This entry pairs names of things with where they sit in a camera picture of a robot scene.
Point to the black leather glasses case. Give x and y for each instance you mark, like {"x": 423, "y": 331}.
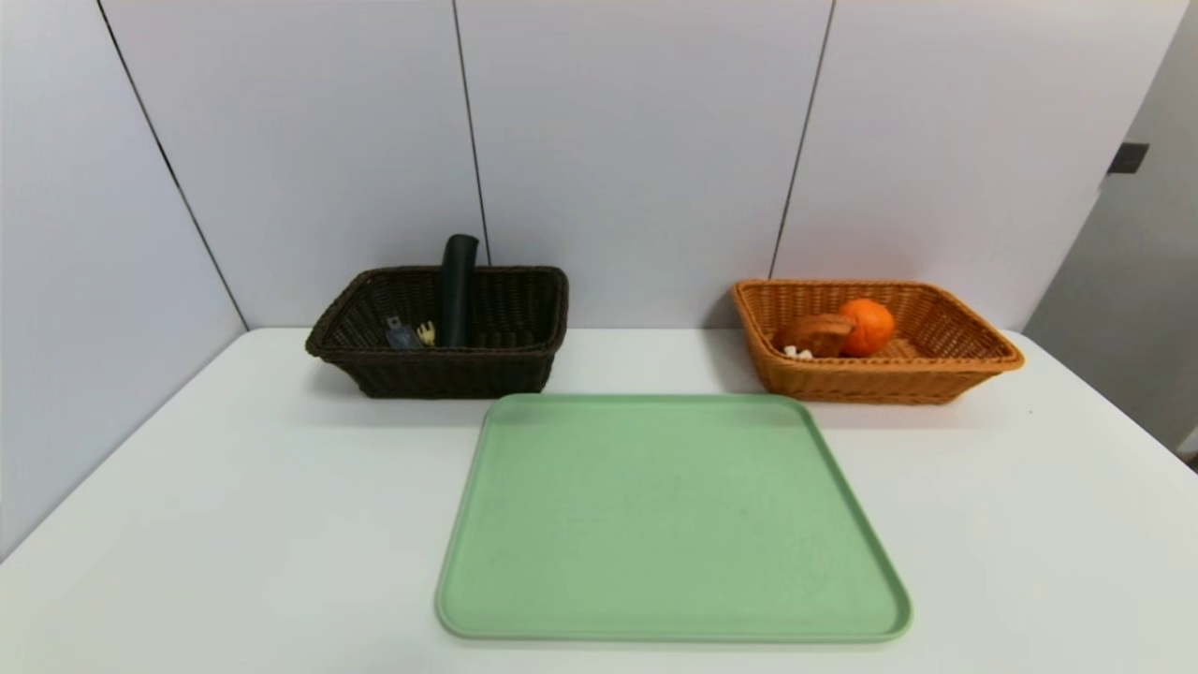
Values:
{"x": 459, "y": 290}

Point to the grey transparent pencil lead case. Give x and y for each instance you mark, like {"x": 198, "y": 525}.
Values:
{"x": 402, "y": 334}

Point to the toy waffle cake with cream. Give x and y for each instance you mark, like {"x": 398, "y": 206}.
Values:
{"x": 816, "y": 335}

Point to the orange fruit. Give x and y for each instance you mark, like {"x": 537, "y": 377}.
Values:
{"x": 867, "y": 327}

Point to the dark brown wicker basket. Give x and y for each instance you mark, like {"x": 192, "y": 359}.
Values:
{"x": 496, "y": 370}

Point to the orange wicker basket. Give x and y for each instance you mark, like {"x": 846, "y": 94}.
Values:
{"x": 936, "y": 374}

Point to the light green plastic tray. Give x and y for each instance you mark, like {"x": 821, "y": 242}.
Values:
{"x": 674, "y": 524}

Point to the dark wall fixture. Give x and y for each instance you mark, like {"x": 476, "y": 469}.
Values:
{"x": 1129, "y": 158}

